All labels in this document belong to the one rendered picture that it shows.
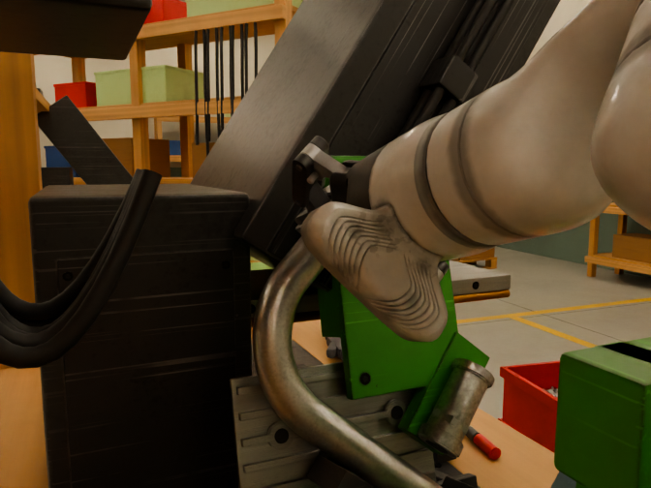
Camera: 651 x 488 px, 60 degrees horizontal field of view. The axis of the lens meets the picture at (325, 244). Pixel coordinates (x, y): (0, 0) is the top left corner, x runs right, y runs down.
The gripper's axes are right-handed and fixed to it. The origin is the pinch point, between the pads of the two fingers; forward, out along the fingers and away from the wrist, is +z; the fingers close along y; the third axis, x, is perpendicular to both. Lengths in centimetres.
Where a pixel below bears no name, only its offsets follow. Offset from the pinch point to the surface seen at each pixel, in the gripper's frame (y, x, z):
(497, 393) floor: -180, -94, 222
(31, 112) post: 43, -6, 72
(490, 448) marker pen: -37.3, -2.3, 18.9
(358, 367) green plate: -9.8, 5.6, 2.9
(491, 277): -22.2, -17.1, 14.8
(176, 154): 89, -256, 802
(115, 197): 14.3, 7.5, 8.1
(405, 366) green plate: -13.3, 2.8, 2.9
